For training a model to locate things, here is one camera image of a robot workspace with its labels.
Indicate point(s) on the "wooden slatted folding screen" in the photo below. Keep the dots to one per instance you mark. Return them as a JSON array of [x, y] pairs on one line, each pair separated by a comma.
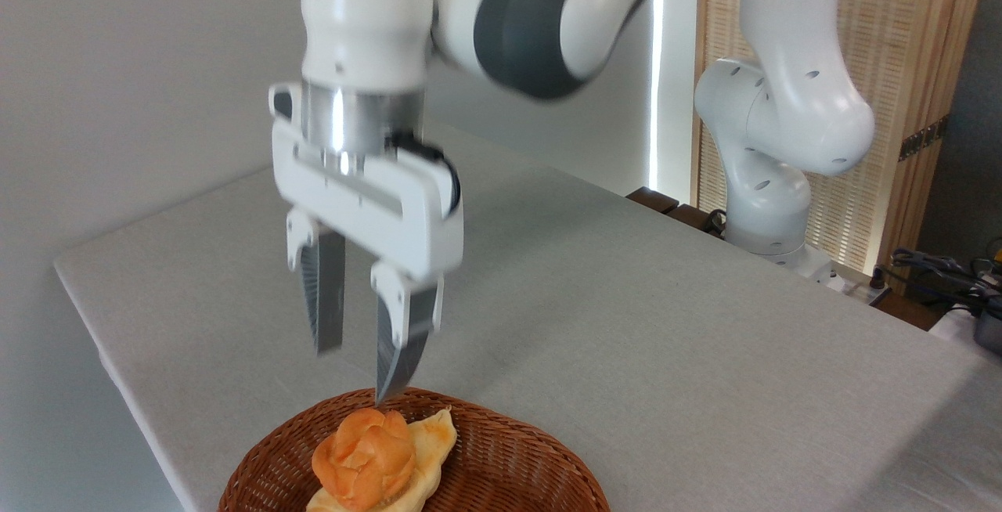
[[908, 27]]

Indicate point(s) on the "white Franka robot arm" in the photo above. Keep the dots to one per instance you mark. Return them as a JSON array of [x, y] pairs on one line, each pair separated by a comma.
[[783, 120]]

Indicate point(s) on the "black screen hinge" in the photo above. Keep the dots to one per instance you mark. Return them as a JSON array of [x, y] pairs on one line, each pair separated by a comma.
[[924, 138]]

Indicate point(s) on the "long pale leaf-shaped bread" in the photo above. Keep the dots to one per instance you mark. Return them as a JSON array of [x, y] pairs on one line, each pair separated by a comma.
[[437, 435]]

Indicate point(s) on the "brown wicker basket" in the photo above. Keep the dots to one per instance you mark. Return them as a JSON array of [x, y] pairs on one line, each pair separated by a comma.
[[509, 465]]

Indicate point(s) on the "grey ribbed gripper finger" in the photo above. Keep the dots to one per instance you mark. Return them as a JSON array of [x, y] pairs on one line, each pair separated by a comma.
[[329, 293], [403, 332]]

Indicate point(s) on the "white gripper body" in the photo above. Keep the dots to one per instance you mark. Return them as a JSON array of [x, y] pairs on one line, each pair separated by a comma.
[[407, 222]]

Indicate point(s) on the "round orange bread roll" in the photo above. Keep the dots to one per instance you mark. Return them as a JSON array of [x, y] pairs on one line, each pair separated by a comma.
[[364, 457]]

